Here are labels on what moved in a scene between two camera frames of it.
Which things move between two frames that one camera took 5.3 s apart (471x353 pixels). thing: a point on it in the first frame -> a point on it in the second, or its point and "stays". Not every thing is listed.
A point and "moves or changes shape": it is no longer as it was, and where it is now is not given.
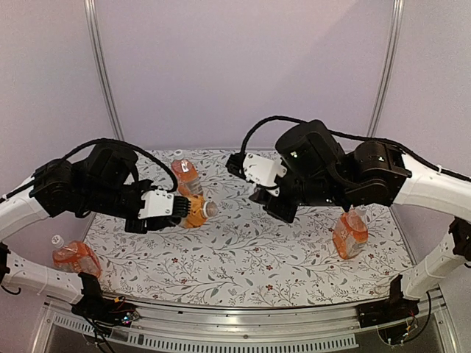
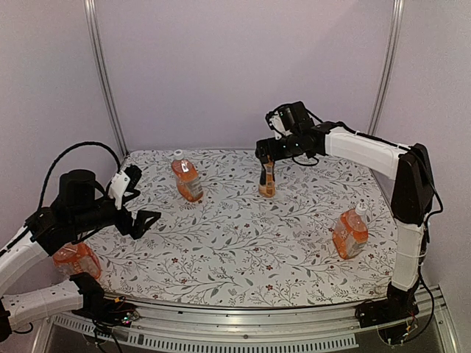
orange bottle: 350,232 stays
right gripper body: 285,212 -> 275,152
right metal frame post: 388,64 stays
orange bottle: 186,174 stays
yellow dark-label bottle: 200,210 moves or changes shape
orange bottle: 75,257 stays
